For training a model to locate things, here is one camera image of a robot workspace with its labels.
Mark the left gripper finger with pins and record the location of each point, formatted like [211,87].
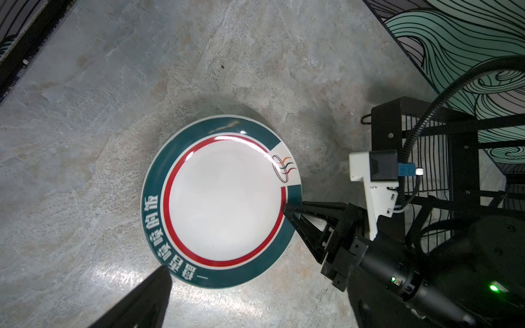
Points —
[144,306]

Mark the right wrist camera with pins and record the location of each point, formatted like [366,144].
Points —
[380,171]

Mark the green-rimmed white plate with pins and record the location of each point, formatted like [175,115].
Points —
[213,198]

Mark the black wire dish rack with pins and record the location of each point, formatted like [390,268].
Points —
[448,151]

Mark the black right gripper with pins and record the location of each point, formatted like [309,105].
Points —
[465,272]

